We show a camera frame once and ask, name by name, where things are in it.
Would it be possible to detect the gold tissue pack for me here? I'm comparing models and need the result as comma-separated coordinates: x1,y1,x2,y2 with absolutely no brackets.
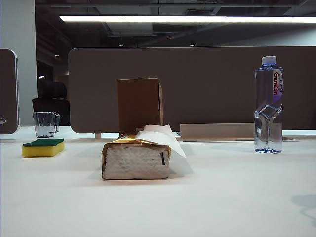
101,132,171,180

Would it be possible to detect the clear glass cup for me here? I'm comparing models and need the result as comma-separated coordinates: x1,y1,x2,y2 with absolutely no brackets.
32,111,61,138

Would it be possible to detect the wide brown desk partition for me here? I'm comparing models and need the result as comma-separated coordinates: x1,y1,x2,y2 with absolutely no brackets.
68,45,316,135

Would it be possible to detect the beige metal partition bracket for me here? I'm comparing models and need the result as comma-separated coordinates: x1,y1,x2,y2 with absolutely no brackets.
180,123,256,142

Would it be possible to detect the yellow sponge with green scourer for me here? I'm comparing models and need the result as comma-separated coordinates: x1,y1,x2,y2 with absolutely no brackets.
21,138,66,158

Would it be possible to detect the white tissue sheet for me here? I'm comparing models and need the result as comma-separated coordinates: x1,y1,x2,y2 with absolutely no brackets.
135,124,195,176

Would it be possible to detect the clear plastic water bottle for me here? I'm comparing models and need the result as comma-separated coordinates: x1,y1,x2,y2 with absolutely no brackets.
254,55,284,154

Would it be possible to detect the brown cardboard box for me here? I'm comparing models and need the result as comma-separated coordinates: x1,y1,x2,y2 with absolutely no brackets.
116,78,164,135

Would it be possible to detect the narrow brown desk partition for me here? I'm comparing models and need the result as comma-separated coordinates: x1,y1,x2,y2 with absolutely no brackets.
0,48,20,135

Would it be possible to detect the black office chair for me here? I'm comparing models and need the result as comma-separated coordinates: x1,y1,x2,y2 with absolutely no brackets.
32,81,71,126

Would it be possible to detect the long ceiling light strip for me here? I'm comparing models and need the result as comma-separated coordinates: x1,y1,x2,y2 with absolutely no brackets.
59,15,316,24

